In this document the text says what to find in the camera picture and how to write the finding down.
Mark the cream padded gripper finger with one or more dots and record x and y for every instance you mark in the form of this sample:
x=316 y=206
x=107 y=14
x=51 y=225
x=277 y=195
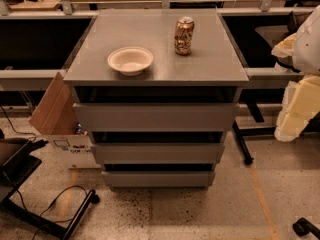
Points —
x=300 y=104

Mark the grey bottom drawer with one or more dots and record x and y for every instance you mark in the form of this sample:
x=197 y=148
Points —
x=142 y=179

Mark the grey drawer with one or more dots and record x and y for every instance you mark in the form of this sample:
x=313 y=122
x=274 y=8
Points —
x=156 y=117
x=161 y=153
x=142 y=179

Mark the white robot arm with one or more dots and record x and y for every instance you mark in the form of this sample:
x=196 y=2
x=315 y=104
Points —
x=303 y=46

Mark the grey drawer cabinet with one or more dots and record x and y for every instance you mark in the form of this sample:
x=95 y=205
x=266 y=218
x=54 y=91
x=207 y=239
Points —
x=210 y=74

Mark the grey middle drawer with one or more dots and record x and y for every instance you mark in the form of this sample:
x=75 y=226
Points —
x=161 y=153

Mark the grey top drawer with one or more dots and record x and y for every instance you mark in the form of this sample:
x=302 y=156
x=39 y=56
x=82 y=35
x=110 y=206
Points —
x=156 y=117

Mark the black caster bottom right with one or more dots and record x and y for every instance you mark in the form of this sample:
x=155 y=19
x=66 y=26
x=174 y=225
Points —
x=302 y=227

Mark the gold soda can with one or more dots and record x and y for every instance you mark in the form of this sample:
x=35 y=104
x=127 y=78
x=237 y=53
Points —
x=183 y=35

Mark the white paper bowl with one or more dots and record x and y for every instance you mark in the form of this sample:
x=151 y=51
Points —
x=130 y=61

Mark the brown cardboard box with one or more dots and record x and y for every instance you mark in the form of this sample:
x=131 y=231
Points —
x=55 y=118

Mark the black metal stand left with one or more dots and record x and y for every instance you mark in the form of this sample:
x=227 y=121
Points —
x=22 y=192

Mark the black table leg frame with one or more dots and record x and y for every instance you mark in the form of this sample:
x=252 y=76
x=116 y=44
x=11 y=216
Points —
x=240 y=134

